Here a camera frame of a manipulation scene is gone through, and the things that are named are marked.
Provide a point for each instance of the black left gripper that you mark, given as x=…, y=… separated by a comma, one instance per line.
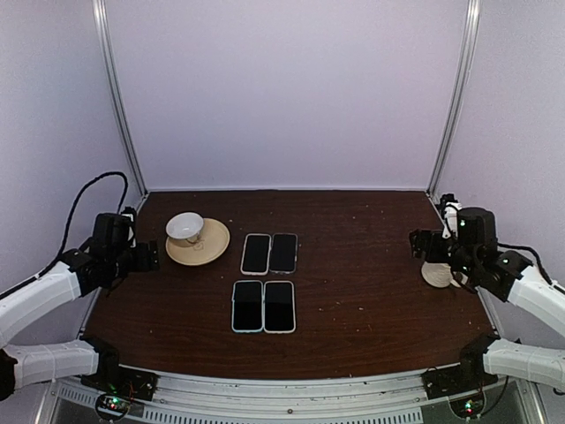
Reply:
x=142, y=264

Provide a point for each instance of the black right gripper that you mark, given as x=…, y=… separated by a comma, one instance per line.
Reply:
x=419, y=246

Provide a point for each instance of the pink phone case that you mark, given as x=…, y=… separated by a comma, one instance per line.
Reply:
x=256, y=254

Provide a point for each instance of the black-screen phone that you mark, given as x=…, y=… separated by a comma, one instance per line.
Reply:
x=256, y=252

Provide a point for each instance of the light blue phone case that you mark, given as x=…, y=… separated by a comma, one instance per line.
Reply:
x=247, y=307

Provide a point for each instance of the clear magsafe phone case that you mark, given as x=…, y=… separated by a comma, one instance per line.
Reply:
x=283, y=272

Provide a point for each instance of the dark phone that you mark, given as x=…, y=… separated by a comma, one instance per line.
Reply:
x=283, y=252

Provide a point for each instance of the cream case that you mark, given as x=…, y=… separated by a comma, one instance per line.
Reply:
x=279, y=307

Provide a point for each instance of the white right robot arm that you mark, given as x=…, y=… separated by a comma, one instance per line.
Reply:
x=526, y=303

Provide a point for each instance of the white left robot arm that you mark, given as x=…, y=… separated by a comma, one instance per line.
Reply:
x=28, y=302

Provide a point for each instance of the cream ribbed mug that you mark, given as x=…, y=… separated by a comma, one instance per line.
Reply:
x=438, y=275

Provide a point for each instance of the white small bowl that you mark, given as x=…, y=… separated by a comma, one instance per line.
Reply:
x=185, y=227

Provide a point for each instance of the beige ceramic plate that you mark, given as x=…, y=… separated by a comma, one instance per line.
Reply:
x=214, y=241

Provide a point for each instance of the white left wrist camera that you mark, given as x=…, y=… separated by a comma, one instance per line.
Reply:
x=129, y=214

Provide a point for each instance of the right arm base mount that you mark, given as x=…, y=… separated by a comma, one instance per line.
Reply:
x=463, y=384

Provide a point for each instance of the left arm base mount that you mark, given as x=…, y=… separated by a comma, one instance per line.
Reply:
x=121, y=391

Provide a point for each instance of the aluminium front rail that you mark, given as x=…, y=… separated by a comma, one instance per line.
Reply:
x=397, y=398

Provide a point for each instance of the right aluminium frame post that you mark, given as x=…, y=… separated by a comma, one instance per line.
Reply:
x=463, y=72

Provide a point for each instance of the aluminium frame post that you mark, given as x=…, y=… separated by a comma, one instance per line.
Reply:
x=463, y=72
x=102, y=28

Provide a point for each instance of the left aluminium frame post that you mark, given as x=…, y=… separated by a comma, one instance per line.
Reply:
x=102, y=28

